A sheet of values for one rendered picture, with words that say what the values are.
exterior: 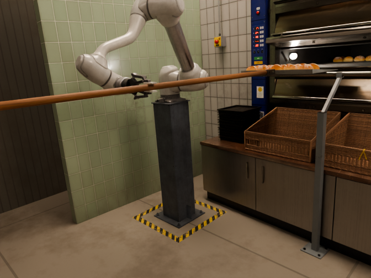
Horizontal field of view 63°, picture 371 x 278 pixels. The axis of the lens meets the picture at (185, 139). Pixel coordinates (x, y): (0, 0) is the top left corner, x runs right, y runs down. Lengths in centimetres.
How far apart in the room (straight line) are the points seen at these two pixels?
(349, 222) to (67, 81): 223
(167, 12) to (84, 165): 146
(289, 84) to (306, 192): 99
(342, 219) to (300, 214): 28
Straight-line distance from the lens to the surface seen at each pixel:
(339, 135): 243
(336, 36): 240
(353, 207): 212
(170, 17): 191
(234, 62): 307
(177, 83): 151
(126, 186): 295
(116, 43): 176
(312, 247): 232
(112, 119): 274
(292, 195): 229
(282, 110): 274
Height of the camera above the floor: 131
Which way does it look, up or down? 15 degrees down
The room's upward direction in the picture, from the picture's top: 4 degrees counter-clockwise
